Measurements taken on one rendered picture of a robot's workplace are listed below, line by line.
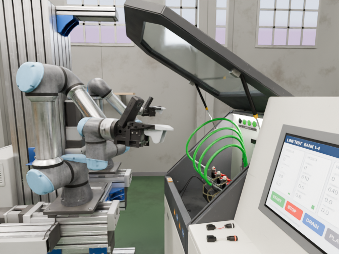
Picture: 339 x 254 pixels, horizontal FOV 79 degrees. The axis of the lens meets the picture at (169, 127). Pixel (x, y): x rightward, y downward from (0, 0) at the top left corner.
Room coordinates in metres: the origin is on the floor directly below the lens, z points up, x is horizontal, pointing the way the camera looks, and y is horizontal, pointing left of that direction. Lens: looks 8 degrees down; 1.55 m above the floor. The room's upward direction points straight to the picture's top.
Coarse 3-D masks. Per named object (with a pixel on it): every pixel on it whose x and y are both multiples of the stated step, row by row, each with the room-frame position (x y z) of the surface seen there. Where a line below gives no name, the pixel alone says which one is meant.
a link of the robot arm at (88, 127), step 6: (84, 120) 0.75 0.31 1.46; (90, 120) 0.74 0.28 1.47; (96, 120) 0.73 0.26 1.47; (102, 120) 0.72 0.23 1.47; (78, 126) 0.74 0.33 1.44; (84, 126) 0.73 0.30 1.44; (90, 126) 0.72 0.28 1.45; (96, 126) 0.71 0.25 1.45; (84, 132) 0.73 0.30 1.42; (90, 132) 0.72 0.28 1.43; (96, 132) 0.71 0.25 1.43; (90, 138) 0.72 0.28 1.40; (96, 138) 0.73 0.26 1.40; (102, 138) 0.72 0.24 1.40
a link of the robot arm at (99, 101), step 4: (88, 84) 1.57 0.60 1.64; (88, 88) 1.56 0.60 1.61; (88, 92) 1.57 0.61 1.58; (92, 92) 1.53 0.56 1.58; (92, 96) 1.54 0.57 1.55; (96, 96) 1.55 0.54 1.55; (96, 100) 1.56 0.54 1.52; (100, 100) 1.58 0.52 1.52; (100, 104) 1.58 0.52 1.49; (100, 108) 1.57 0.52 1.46
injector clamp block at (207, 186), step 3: (204, 186) 1.26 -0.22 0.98; (207, 186) 1.26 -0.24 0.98; (204, 189) 1.26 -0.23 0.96; (207, 189) 1.21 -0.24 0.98; (204, 192) 1.26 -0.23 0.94; (210, 192) 1.18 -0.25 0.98; (213, 192) 1.18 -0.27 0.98; (204, 195) 1.26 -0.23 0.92; (216, 195) 1.14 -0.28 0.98; (204, 198) 1.26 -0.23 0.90; (210, 198) 1.16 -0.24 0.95; (213, 198) 1.11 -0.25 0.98; (207, 201) 1.20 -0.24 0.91
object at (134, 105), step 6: (132, 96) 0.68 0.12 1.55; (132, 102) 0.67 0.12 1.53; (138, 102) 0.68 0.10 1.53; (126, 108) 0.68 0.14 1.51; (132, 108) 0.67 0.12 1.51; (138, 108) 0.69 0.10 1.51; (126, 114) 0.68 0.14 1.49; (132, 114) 0.69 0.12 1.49; (120, 120) 0.69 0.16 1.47; (126, 120) 0.68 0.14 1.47; (132, 120) 0.71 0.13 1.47
